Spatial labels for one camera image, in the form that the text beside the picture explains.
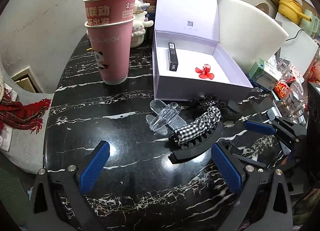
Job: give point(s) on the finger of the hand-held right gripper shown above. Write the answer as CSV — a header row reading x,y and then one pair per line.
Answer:
x,y
260,127
252,161

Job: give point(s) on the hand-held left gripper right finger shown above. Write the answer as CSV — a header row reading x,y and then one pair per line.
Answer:
x,y
226,168

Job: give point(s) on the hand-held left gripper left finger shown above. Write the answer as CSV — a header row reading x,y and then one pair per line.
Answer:
x,y
95,168

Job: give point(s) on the black claw hair clip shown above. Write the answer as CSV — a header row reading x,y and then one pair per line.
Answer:
x,y
205,101

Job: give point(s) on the lavender gift box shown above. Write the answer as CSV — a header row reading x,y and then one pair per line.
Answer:
x,y
185,3

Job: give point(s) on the glass mug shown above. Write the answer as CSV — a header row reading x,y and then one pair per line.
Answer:
x,y
292,106

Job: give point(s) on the red snack packet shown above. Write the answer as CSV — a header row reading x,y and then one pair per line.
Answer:
x,y
280,88

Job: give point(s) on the green and white medicine box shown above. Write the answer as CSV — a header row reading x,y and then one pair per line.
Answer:
x,y
262,76

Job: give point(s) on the clear glass cup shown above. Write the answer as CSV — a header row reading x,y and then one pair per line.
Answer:
x,y
287,67

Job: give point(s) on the red claw hair clip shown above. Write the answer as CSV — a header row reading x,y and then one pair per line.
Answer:
x,y
205,72

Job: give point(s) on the clear plastic hair clip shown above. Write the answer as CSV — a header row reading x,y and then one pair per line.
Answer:
x,y
167,113

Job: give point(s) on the white flat board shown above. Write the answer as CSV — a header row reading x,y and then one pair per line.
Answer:
x,y
300,48

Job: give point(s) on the red plaid scarf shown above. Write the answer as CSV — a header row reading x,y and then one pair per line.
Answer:
x,y
20,113

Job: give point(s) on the white foam board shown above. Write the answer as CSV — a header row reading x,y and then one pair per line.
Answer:
x,y
250,28

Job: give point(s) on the pale green jug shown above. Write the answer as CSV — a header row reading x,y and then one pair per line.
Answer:
x,y
310,23

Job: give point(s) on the black lipstick box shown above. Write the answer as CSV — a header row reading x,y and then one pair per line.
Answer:
x,y
173,57

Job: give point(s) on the wooden frames stack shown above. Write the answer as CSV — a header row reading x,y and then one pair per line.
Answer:
x,y
25,81

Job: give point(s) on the pink paper cup with panda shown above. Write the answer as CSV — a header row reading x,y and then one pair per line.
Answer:
x,y
112,53

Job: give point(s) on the woven round coaster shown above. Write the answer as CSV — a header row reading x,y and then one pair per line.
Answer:
x,y
262,7

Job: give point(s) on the yellow pot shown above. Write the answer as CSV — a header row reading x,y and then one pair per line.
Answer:
x,y
287,7

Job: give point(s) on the white Cinnamoroll figure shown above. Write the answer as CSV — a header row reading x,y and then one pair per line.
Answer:
x,y
138,28

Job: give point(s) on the dark jar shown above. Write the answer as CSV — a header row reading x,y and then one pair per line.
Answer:
x,y
150,21

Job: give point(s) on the pink paper cup with lettering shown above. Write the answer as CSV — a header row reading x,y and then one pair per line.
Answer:
x,y
107,11

